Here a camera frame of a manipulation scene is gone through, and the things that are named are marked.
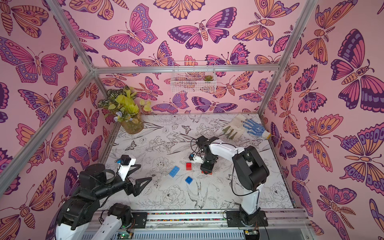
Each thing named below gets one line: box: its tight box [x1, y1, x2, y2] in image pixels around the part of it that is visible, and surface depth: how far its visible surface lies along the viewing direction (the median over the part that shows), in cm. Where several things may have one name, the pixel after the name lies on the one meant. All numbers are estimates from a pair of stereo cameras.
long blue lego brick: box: [169, 166, 181, 178], surface depth 92 cm
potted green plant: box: [97, 86, 152, 135], surface depth 102 cm
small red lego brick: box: [186, 162, 193, 171], surface depth 92 cm
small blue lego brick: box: [185, 176, 193, 185], surface depth 87 cm
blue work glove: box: [241, 118, 272, 140], surface depth 112 cm
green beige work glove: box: [222, 113, 246, 140], surface depth 112 cm
